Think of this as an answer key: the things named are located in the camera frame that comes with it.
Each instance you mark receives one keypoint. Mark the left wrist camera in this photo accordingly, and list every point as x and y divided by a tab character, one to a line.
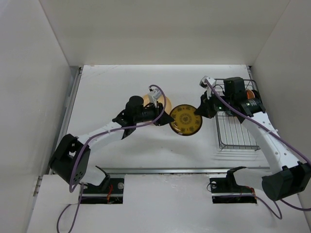
154	95

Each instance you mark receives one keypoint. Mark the grey wire dish rack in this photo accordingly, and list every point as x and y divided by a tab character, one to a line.
231	134

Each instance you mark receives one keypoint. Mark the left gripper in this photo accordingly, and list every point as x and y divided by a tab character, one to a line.
157	111

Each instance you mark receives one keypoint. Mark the metal table rail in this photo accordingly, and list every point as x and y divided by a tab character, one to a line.
166	170
75	75

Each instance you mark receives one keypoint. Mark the yellow black patterned plate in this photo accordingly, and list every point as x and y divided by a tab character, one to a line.
186	122

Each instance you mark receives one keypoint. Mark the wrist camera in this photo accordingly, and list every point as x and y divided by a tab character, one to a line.
154	95
207	83

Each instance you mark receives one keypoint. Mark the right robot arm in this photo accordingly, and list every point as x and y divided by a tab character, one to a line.
290	170

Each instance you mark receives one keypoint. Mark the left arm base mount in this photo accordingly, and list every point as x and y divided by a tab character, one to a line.
112	194

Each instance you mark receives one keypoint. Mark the front metal table rail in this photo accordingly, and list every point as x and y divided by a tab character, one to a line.
166	170

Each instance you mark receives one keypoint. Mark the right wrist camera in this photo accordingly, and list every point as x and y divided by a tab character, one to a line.
207	83

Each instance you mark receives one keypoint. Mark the orange plate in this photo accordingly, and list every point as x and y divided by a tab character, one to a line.
250	94

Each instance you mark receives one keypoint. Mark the left metal table rail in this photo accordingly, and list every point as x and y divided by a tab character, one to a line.
75	75

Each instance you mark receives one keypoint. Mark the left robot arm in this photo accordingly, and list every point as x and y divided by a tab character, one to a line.
71	157

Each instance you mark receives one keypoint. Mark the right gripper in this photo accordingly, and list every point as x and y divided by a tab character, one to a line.
205	107

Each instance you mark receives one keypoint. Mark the beige bear plate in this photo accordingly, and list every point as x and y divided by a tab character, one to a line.
168	107

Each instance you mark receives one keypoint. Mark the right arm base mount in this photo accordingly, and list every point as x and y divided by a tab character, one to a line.
224	193

